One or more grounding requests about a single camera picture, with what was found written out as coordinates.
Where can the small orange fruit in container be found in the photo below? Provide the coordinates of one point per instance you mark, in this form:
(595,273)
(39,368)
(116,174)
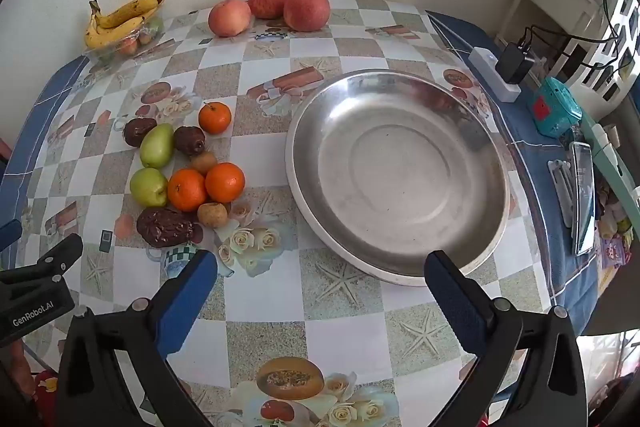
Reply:
(128,47)

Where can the round dark brown date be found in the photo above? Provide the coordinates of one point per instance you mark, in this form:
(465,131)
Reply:
(139,132)

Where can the pale pink apple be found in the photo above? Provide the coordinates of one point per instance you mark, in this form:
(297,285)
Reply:
(229,18)

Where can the large red apple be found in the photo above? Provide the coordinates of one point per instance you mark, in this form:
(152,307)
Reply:
(306,9)

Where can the white plastic clip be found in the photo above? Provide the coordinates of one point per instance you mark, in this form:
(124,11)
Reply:
(561,192)

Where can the clear plastic container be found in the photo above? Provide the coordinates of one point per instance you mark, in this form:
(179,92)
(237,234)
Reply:
(112,53)

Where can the long green pear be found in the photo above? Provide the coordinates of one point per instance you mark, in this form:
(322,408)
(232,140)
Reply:
(157,146)

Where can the small green fruit in container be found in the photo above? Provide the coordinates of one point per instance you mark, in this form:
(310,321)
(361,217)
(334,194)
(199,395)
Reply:
(156,25)

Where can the checkered printed tablecloth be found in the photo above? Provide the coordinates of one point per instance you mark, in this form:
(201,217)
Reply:
(330,229)

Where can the pale green bar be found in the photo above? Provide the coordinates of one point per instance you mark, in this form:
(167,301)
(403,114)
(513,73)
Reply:
(607,157)

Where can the smartphone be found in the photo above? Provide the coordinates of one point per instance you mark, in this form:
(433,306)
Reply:
(584,197)

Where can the orange tangerine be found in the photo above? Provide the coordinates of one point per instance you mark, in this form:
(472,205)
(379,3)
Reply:
(186,190)
(225,182)

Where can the small yellow-brown fruit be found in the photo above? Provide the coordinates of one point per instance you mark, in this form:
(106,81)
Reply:
(213,214)

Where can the white power strip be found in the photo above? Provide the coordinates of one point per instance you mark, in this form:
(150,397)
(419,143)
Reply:
(487,67)

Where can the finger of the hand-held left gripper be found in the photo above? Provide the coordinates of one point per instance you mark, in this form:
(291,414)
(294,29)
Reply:
(10,234)
(62,253)

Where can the small brown kiwi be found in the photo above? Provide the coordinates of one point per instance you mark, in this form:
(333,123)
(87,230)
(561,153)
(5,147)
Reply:
(204,162)

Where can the small dark brown date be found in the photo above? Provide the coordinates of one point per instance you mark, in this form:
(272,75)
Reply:
(190,140)

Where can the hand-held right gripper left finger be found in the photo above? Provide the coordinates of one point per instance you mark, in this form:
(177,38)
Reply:
(187,302)

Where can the black charger plug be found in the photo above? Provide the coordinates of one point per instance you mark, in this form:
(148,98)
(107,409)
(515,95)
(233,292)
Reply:
(512,63)

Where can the stainless steel basin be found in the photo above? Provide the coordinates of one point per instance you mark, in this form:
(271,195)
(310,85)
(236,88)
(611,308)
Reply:
(400,177)

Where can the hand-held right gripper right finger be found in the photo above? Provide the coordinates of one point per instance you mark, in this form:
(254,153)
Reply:
(455,302)

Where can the brown avocado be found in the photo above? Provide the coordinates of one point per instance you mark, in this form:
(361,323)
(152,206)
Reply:
(162,227)

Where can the yellow banana bunch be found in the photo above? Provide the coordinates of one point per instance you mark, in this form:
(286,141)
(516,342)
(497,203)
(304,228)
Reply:
(107,34)

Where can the teal device with red label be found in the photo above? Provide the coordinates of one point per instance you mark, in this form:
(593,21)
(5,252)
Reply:
(555,107)

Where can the small orange with stem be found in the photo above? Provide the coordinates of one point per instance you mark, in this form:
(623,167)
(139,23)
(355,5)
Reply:
(215,118)

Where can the blue plaid tablecloth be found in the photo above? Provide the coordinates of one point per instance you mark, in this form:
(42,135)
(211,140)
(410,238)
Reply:
(530,167)

